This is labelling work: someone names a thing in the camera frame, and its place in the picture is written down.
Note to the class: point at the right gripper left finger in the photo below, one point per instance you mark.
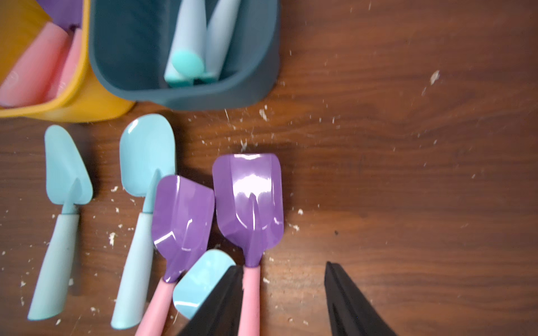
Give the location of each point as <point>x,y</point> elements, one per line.
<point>220,312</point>

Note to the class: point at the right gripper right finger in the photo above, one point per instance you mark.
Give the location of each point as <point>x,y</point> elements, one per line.
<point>350,313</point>

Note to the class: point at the teal shovel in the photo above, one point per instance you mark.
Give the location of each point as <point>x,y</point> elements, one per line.
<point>188,44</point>
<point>172,77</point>
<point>147,154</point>
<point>198,283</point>
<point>67,184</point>

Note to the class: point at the yellow plastic storage box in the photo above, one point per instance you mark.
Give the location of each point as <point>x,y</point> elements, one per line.
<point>85,99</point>

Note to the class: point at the purple shovel pink handle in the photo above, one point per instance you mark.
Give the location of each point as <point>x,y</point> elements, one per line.
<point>66,65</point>
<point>181,225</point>
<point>67,14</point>
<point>250,214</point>
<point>28,80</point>

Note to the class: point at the dark teal storage box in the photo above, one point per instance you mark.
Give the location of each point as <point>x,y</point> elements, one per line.
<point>130,41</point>

